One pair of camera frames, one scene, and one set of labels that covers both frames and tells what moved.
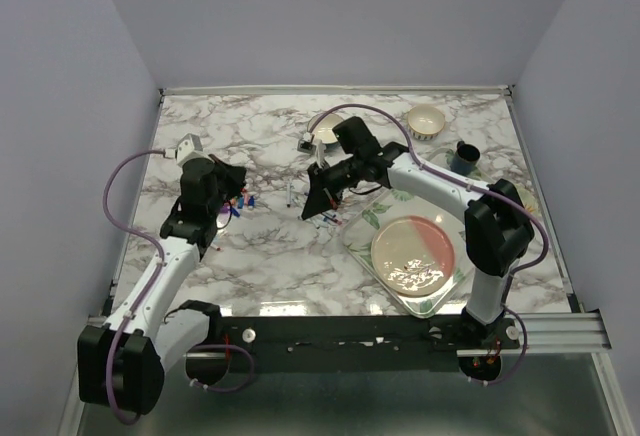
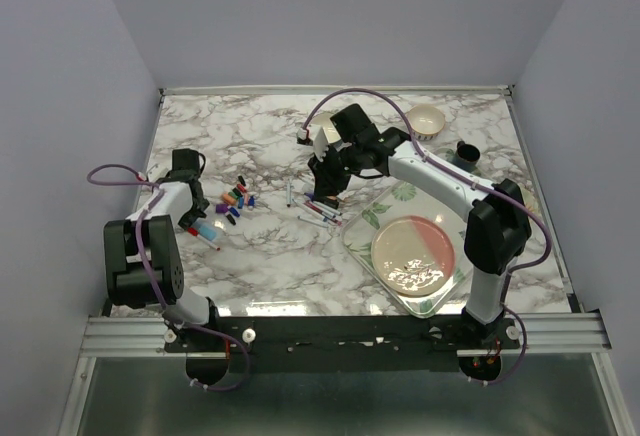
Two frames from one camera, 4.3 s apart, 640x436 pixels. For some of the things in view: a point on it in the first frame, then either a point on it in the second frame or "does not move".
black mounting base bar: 334,344 does not move
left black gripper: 235,176 → 186,220
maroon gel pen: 332,219 does not move
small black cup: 465,158 does not move
